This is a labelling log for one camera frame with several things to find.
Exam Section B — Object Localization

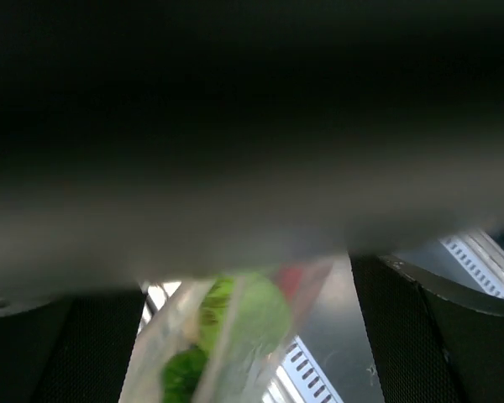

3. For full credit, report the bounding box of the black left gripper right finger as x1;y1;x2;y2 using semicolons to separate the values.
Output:
350;255;504;402

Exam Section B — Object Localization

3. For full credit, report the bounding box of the green bell pepper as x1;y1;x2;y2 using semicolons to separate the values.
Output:
160;346;208;403

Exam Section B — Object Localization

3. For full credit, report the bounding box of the red chili pepper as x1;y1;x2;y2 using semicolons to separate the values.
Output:
274;265;304;301

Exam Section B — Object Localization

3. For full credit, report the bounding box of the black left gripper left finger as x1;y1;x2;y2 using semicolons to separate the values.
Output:
0;290;146;402

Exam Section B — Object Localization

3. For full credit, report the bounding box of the light green round vegetable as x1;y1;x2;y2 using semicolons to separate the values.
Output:
197;275;292;356

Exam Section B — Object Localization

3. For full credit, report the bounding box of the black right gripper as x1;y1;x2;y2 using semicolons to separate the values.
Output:
0;1;504;300

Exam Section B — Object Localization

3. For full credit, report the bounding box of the clear zip top bag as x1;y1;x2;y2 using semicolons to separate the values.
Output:
119;259;334;402

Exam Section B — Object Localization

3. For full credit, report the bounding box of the white slotted cable duct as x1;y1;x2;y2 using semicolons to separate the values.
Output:
277;231;504;402

